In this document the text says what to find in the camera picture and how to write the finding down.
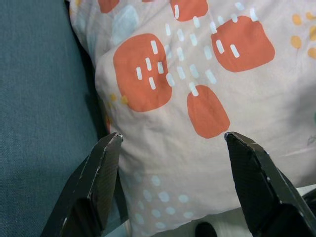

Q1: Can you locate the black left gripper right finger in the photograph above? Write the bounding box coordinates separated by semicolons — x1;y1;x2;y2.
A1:
224;131;316;237

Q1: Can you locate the pink pillow with orange patches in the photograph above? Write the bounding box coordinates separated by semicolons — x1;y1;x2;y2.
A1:
66;0;316;237

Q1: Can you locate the blue padded headboard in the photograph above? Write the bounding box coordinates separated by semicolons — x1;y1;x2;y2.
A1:
0;0;114;237

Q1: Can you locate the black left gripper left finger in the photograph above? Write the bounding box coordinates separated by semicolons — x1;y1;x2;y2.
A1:
40;132;124;237

